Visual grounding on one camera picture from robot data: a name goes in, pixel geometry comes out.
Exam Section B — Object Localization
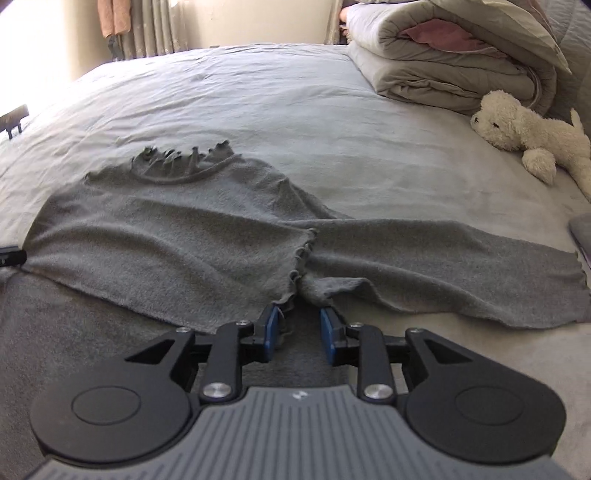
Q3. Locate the grey quilted headboard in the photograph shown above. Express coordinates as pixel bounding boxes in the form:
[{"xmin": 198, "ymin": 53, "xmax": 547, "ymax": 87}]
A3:
[{"xmin": 538, "ymin": 0, "xmax": 591, "ymax": 121}]

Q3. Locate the folded grey garment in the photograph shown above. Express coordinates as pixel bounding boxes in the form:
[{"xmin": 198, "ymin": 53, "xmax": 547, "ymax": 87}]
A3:
[{"xmin": 568, "ymin": 215, "xmax": 591, "ymax": 273}]

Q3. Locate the pink towel hanging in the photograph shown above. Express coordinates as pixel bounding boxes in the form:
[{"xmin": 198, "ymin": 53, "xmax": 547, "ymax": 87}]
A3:
[{"xmin": 97, "ymin": 0, "xmax": 131, "ymax": 38}]

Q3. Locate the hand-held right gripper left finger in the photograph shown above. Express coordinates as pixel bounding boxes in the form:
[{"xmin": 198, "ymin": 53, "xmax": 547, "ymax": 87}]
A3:
[{"xmin": 124, "ymin": 305, "xmax": 282, "ymax": 404}]

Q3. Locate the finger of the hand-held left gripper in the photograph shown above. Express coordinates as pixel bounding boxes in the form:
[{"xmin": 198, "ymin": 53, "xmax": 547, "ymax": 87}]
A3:
[{"xmin": 0, "ymin": 246, "xmax": 27, "ymax": 269}]

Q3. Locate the white plush dog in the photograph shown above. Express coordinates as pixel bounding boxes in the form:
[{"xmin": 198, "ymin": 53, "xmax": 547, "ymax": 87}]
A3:
[{"xmin": 470, "ymin": 90, "xmax": 591, "ymax": 201}]

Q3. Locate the folded grey duvet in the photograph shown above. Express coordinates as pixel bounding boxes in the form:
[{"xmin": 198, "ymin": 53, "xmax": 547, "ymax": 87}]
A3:
[{"xmin": 344, "ymin": 2, "xmax": 561, "ymax": 116}]

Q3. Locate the phone on stand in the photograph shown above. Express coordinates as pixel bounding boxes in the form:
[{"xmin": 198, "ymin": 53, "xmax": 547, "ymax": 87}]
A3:
[{"xmin": 0, "ymin": 105, "xmax": 29, "ymax": 139}]

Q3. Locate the grey long-sleeve sweater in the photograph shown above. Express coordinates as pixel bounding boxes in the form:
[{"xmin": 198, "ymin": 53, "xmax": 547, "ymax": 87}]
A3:
[{"xmin": 21, "ymin": 141, "xmax": 589, "ymax": 335}]

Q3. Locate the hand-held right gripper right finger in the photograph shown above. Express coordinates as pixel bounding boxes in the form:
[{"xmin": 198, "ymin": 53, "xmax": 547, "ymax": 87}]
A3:
[{"xmin": 318, "ymin": 307, "xmax": 476, "ymax": 404}]

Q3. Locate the bed with grey sheet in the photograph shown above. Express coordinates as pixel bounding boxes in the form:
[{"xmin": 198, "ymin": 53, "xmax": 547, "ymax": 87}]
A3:
[{"xmin": 0, "ymin": 41, "xmax": 591, "ymax": 480}]

